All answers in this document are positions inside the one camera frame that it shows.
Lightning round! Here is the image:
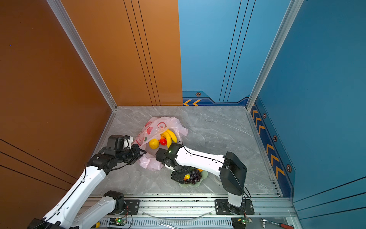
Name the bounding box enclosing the red handled screwdriver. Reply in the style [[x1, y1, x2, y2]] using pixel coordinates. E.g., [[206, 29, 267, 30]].
[[260, 218, 294, 229]]

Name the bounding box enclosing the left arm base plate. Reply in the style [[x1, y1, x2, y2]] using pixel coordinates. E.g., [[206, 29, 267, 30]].
[[112, 199, 140, 216]]

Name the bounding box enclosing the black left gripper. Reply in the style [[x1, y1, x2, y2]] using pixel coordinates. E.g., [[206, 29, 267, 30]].
[[116, 144, 147, 165]]

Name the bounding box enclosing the yellow lemon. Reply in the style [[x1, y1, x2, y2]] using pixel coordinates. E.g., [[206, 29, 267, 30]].
[[149, 138, 160, 149]]

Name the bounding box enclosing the aluminium front rail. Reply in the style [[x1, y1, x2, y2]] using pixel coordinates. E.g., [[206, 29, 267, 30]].
[[57, 194, 298, 229]]

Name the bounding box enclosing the small red orange mango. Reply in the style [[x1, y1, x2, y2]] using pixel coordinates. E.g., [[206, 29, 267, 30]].
[[159, 138, 167, 146]]

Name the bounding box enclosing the red yellow mango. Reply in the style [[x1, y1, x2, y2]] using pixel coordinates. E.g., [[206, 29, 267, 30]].
[[184, 174, 190, 181]]

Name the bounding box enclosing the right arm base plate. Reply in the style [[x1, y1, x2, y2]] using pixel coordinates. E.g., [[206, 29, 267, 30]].
[[214, 198, 254, 215]]

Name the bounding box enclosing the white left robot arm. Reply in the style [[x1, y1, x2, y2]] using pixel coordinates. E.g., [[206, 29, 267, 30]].
[[28, 144, 146, 229]]

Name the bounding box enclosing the yellow banana bunch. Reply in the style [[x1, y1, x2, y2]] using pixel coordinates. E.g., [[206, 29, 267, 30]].
[[161, 129, 178, 148]]

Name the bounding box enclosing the green circuit board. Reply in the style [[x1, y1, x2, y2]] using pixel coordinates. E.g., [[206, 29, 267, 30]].
[[107, 218, 127, 228]]

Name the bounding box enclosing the clear tape roll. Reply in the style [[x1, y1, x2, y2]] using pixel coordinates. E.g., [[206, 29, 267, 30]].
[[214, 175, 227, 186]]

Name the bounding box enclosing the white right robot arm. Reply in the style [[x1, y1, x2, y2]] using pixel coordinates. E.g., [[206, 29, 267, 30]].
[[156, 143, 247, 215]]

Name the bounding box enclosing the light green fruit plate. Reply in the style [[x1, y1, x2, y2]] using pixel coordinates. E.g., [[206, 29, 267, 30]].
[[171, 168, 208, 188]]

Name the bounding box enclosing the dark purple grape bunch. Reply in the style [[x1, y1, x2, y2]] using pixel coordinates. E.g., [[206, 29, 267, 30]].
[[184, 169, 202, 185]]

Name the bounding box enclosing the pink printed plastic bag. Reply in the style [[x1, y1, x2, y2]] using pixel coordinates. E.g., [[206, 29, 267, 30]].
[[133, 116, 188, 171]]

